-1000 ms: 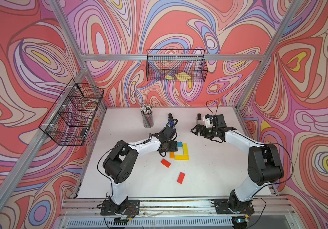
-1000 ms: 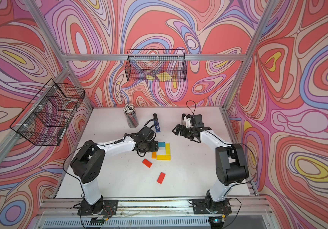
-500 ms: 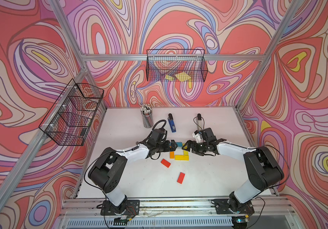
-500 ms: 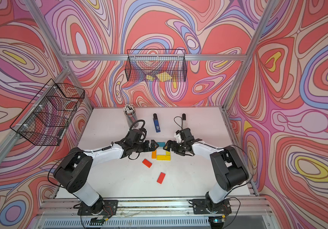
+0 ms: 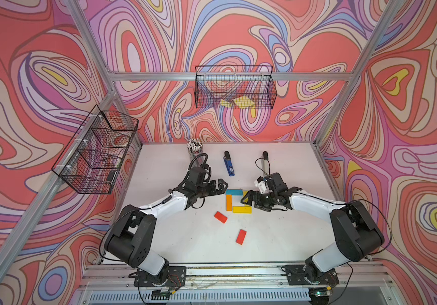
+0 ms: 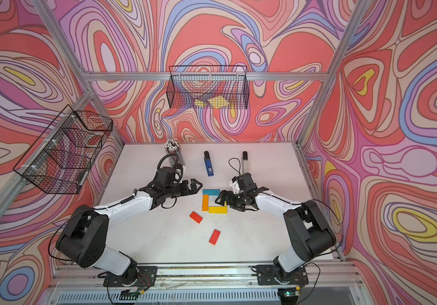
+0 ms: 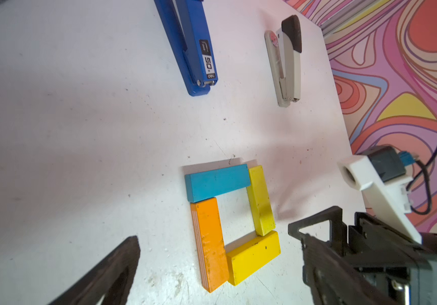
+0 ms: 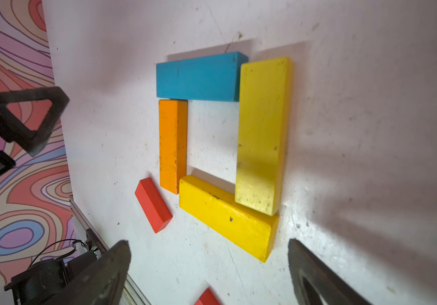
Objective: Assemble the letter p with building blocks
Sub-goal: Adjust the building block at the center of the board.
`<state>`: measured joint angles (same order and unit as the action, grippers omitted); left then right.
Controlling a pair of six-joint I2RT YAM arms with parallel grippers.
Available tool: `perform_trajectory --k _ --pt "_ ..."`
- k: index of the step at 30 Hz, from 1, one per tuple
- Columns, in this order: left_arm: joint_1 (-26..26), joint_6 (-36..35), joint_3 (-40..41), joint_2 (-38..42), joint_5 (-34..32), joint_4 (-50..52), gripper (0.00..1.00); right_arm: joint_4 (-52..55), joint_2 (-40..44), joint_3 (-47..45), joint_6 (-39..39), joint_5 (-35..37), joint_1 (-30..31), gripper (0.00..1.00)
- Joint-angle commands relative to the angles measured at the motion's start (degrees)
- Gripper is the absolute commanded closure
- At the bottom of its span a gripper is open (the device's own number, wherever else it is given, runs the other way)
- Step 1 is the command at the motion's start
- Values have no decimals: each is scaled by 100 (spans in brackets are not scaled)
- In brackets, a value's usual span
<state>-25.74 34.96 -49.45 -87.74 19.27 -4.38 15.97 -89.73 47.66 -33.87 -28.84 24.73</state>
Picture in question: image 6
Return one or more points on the yellow sticky notes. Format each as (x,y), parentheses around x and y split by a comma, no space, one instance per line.
(216,102)

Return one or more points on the beige stapler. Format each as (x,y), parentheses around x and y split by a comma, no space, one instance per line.
(245,162)

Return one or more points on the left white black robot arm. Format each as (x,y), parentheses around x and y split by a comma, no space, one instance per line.
(84,237)

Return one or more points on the black wire basket back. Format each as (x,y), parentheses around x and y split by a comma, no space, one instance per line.
(190,82)

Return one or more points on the teal wooden block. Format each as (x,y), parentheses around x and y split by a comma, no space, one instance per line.
(212,192)

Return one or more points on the orange wooden block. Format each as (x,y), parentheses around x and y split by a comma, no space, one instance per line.
(205,203)

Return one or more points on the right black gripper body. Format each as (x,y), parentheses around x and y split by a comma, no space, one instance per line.
(237,201)

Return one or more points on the red wooden block front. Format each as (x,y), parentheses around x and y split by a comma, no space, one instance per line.
(214,237)

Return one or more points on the golden yellow wooden block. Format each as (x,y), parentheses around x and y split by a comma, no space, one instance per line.
(217,210)

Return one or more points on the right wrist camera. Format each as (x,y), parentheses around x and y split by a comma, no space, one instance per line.
(235,186)

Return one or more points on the metal mesh pencil cup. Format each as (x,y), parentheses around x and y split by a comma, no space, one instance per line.
(172,146)

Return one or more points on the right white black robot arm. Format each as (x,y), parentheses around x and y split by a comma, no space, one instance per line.
(309,231)

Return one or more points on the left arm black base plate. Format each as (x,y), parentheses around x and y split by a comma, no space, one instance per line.
(135,276)

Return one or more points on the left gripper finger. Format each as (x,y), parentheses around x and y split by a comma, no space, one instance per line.
(192,191)
(195,183)

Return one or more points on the blue stapler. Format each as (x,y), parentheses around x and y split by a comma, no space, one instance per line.
(208,164)

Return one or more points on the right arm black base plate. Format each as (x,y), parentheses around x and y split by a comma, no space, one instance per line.
(274,275)

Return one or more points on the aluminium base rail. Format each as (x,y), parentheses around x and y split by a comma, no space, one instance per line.
(319,282)

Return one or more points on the black wire basket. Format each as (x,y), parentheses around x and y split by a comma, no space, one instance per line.
(190,82)
(61,158)

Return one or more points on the small red wooden block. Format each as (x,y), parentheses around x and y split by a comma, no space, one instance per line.
(196,217)

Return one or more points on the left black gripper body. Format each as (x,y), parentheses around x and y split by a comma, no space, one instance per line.
(176,190)

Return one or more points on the black wire basket left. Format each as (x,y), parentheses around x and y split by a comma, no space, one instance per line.
(61,158)

